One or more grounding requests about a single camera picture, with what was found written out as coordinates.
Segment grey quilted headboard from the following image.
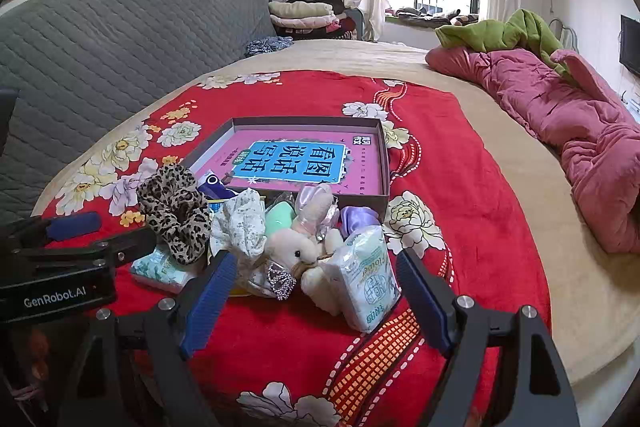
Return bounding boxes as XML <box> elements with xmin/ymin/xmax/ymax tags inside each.
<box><xmin>0</xmin><ymin>0</ymin><xmax>273</xmax><ymax>218</ymax></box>

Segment purple satin scrunchie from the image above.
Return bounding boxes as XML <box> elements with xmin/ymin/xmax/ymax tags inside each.
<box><xmin>340</xmin><ymin>205</ymin><xmax>383</xmax><ymax>240</ymax></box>

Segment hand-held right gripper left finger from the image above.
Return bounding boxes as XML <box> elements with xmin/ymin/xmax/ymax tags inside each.
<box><xmin>57</xmin><ymin>251</ymin><xmax>238</xmax><ymax>427</ymax></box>

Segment beige bedsheet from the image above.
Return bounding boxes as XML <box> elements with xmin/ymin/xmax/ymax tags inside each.
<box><xmin>30</xmin><ymin>39</ymin><xmax>640</xmax><ymax>388</ymax></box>

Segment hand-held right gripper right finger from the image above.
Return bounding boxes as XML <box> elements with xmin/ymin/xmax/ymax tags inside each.
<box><xmin>396</xmin><ymin>248</ymin><xmax>581</xmax><ymax>427</ymax></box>

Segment green makeup sponge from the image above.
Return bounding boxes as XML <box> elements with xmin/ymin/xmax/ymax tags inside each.
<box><xmin>264</xmin><ymin>202</ymin><xmax>298</xmax><ymax>240</ymax></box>

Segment cream folded blanket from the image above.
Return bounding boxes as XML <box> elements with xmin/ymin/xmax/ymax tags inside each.
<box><xmin>268</xmin><ymin>0</ymin><xmax>335</xmax><ymax>20</ymax></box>

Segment mint floral tissue pack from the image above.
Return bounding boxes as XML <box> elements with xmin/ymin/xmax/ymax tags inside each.
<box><xmin>130</xmin><ymin>244</ymin><xmax>201</xmax><ymax>295</ymax></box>

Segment dark clothes pile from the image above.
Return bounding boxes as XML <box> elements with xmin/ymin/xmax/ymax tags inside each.
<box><xmin>387</xmin><ymin>7</ymin><xmax>481</xmax><ymax>28</ymax></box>

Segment pink folded blanket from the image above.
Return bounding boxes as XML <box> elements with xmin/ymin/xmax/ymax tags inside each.
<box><xmin>272</xmin><ymin>14</ymin><xmax>338</xmax><ymax>30</ymax></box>

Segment pink quilt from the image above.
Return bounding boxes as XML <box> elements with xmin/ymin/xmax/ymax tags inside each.
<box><xmin>425</xmin><ymin>47</ymin><xmax>640</xmax><ymax>255</ymax></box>

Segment green blanket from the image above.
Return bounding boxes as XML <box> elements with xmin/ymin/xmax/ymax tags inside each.
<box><xmin>434</xmin><ymin>8</ymin><xmax>581</xmax><ymax>82</ymax></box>

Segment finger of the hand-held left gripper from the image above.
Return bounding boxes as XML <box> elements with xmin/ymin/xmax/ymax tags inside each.
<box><xmin>0</xmin><ymin>212</ymin><xmax>101</xmax><ymax>253</ymax></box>
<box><xmin>45</xmin><ymin>229</ymin><xmax>158</xmax><ymax>267</ymax></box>

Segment pink book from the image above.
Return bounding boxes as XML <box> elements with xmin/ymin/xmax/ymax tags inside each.
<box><xmin>195</xmin><ymin>133</ymin><xmax>383</xmax><ymax>198</ymax></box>

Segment white floral scrunchie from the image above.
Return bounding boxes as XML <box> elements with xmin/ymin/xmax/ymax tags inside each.
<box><xmin>209</xmin><ymin>188</ymin><xmax>268</xmax><ymax>298</ymax></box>

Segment white green-print tissue pack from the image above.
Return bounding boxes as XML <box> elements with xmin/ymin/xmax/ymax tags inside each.
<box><xmin>320</xmin><ymin>224</ymin><xmax>403</xmax><ymax>334</ymax></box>

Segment grey cardboard box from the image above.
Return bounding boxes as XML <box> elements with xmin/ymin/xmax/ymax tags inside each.
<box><xmin>179</xmin><ymin>117</ymin><xmax>391</xmax><ymax>220</ymax></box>

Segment blue patterned cloth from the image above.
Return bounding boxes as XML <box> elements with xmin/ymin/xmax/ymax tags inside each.
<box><xmin>244</xmin><ymin>36</ymin><xmax>295</xmax><ymax>58</ymax></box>

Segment cream plush rabbit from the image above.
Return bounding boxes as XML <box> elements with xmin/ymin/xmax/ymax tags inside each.
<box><xmin>262</xmin><ymin>184</ymin><xmax>346</xmax><ymax>315</ymax></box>

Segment black television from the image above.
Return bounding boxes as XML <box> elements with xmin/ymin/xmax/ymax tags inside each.
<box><xmin>619</xmin><ymin>14</ymin><xmax>640</xmax><ymax>75</ymax></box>

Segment white purple cartoon tissue packet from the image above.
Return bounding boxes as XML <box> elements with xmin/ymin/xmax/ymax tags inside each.
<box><xmin>196</xmin><ymin>172</ymin><xmax>236</xmax><ymax>200</ymax></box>

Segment red floral blanket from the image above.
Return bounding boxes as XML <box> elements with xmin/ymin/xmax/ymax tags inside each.
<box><xmin>32</xmin><ymin>71</ymin><xmax>553</xmax><ymax>427</ymax></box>

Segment leopard print scrunchie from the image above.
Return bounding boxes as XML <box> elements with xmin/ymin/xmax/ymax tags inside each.
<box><xmin>136</xmin><ymin>165</ymin><xmax>211</xmax><ymax>266</ymax></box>

